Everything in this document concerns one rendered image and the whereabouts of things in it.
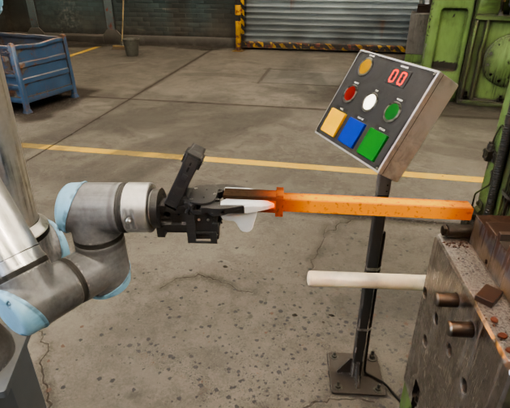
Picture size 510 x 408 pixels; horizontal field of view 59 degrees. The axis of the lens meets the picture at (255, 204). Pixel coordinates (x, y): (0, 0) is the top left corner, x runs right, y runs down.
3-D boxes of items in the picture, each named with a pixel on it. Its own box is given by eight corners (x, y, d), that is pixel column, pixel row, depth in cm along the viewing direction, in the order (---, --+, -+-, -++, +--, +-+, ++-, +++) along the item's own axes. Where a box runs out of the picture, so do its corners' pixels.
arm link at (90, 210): (78, 219, 88) (68, 172, 84) (141, 220, 87) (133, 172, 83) (57, 245, 80) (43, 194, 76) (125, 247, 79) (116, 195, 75)
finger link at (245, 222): (274, 227, 80) (223, 225, 81) (274, 197, 77) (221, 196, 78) (273, 237, 77) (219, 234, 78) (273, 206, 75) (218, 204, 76)
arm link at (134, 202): (133, 173, 83) (115, 198, 74) (159, 174, 82) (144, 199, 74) (140, 216, 87) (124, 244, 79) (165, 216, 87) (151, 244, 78)
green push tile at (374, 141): (371, 161, 116) (387, 135, 114) (355, 151, 122) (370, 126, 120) (376, 163, 117) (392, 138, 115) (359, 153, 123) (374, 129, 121)
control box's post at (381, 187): (350, 378, 176) (389, 104, 125) (350, 371, 179) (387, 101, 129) (360, 379, 176) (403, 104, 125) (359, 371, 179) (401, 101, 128)
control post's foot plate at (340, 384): (329, 396, 169) (331, 379, 165) (325, 351, 188) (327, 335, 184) (388, 399, 168) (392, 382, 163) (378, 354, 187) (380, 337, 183)
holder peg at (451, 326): (448, 340, 77) (451, 328, 76) (443, 329, 80) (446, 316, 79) (473, 341, 77) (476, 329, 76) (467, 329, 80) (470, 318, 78)
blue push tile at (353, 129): (350, 147, 124) (365, 123, 122) (336, 139, 130) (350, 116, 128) (355, 150, 125) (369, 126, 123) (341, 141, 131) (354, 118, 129)
